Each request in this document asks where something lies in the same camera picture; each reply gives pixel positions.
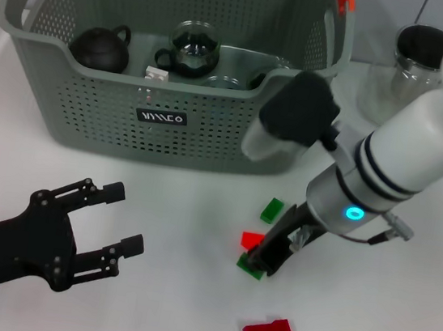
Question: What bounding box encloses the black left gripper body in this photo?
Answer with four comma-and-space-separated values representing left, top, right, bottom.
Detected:
0, 183, 84, 310

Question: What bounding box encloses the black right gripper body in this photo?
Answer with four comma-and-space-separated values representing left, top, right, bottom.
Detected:
262, 197, 330, 257

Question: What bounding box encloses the green toy brick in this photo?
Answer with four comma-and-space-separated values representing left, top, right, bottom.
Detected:
259, 196, 287, 227
234, 250, 268, 282

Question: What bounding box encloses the red-orange wedge toy brick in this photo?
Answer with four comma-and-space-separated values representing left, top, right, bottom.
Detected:
239, 230, 268, 251

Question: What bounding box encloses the white toy brick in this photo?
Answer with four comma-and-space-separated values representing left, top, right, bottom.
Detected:
143, 65, 171, 83

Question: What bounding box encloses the glass teacup with black sleeve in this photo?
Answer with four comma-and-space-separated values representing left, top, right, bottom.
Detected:
153, 16, 224, 83
246, 69, 269, 92
201, 72, 245, 92

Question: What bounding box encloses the grey-green perforated storage basket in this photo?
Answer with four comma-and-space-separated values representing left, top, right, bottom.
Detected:
0, 0, 359, 189

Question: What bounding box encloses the dark red long toy brick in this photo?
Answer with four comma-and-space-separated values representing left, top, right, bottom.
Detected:
241, 312, 296, 331

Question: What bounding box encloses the dark clay teapot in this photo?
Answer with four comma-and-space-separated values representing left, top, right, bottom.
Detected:
66, 17, 135, 76

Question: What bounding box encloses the glass pitcher with black lid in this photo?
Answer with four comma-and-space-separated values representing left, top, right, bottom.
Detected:
353, 16, 443, 135

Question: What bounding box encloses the right gripper cable with plug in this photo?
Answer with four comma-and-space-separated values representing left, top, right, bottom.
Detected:
366, 208, 420, 252

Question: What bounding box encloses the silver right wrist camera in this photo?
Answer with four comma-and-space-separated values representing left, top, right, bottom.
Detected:
239, 64, 347, 174

